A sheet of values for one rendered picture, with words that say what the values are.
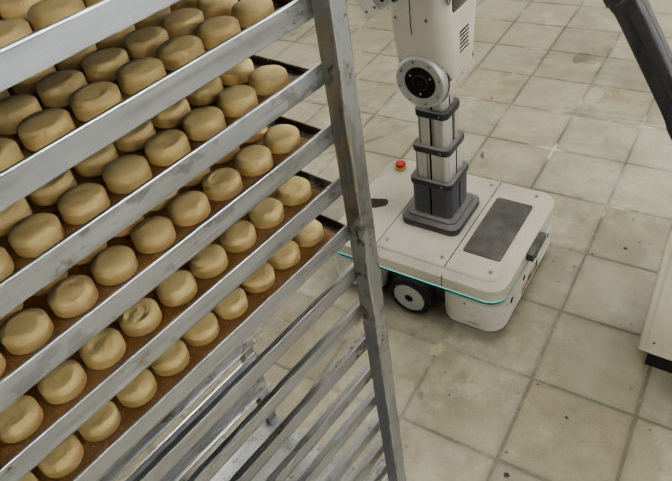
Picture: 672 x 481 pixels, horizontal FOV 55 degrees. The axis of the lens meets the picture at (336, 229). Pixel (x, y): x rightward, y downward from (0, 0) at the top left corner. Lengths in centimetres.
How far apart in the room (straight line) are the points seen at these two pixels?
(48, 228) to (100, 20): 21
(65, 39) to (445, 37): 129
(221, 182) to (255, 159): 6
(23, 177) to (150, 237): 21
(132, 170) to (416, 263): 147
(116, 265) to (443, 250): 148
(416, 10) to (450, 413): 115
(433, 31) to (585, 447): 121
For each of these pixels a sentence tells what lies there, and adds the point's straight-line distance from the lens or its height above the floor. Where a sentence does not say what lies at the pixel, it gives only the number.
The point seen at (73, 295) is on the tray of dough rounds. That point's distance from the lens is 74.
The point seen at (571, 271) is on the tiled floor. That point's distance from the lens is 243.
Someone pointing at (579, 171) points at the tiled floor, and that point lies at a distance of 289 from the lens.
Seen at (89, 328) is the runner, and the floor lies 123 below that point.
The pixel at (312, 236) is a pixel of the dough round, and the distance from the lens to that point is 98.
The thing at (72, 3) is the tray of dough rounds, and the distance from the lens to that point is 65.
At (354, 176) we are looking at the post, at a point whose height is 117.
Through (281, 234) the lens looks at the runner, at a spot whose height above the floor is 115.
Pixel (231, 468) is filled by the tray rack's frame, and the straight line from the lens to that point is 185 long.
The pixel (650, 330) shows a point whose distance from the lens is 205.
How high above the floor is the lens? 170
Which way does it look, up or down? 40 degrees down
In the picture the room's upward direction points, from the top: 10 degrees counter-clockwise
